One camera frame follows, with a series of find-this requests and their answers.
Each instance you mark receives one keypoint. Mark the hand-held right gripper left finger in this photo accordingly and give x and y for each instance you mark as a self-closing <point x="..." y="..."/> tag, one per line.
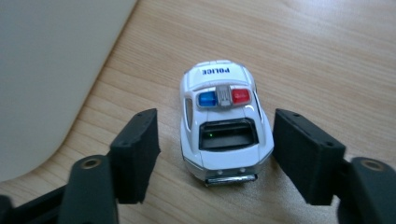
<point x="135" y="155"/>

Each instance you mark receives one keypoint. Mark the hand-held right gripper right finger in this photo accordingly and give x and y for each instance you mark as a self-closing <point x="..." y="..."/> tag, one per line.
<point x="308" y="155"/>

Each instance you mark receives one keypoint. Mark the white toy police car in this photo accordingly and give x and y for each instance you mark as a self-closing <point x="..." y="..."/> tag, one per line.
<point x="225" y="124"/>

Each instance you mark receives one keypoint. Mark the white plastic bin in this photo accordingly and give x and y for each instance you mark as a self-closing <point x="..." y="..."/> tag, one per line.
<point x="46" y="77"/>

